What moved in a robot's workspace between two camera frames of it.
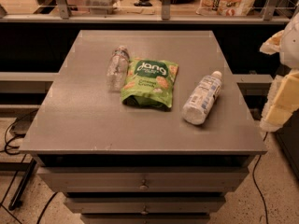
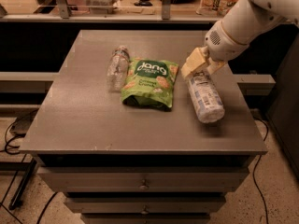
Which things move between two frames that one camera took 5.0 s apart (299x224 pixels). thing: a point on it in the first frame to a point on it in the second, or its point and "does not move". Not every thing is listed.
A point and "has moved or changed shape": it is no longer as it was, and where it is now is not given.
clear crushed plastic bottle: [117, 68] does not move
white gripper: [291, 47] to [221, 45]
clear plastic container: [102, 0] does not move
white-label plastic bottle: [202, 98] has moved or changed shape
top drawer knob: [144, 187] does not move
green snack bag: [149, 84] does not move
